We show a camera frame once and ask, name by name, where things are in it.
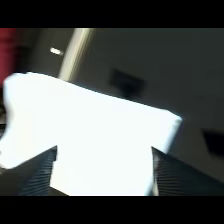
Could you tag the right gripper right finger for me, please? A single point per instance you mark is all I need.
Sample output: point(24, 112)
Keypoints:
point(180, 180)

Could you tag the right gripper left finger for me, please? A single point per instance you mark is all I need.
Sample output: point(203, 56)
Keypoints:
point(40, 178)

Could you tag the white T-shirt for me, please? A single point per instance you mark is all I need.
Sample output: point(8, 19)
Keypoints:
point(100, 133)

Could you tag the red garment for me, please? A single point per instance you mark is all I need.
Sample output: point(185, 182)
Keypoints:
point(7, 53)

